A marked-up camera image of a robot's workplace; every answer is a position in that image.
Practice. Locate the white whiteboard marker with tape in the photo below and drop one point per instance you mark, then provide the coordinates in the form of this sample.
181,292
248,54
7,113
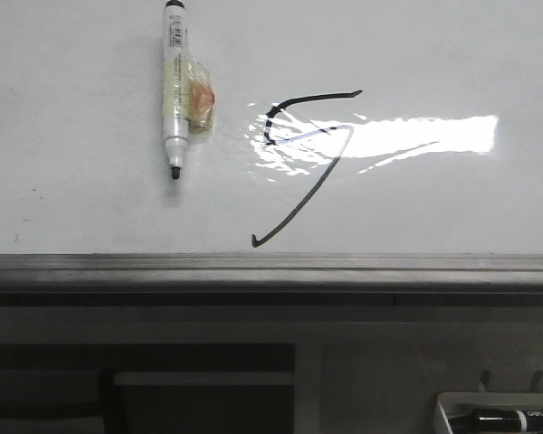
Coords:
188,94

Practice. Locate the white whiteboard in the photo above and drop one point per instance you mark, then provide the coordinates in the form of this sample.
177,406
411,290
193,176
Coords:
381,126

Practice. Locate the white marker tray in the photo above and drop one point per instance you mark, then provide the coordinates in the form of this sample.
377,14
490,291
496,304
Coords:
454,404

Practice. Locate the black marker in tray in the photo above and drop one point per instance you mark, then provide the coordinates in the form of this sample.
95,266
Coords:
498,421

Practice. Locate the aluminium whiteboard frame rail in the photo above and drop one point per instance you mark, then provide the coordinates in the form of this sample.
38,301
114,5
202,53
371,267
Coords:
270,279

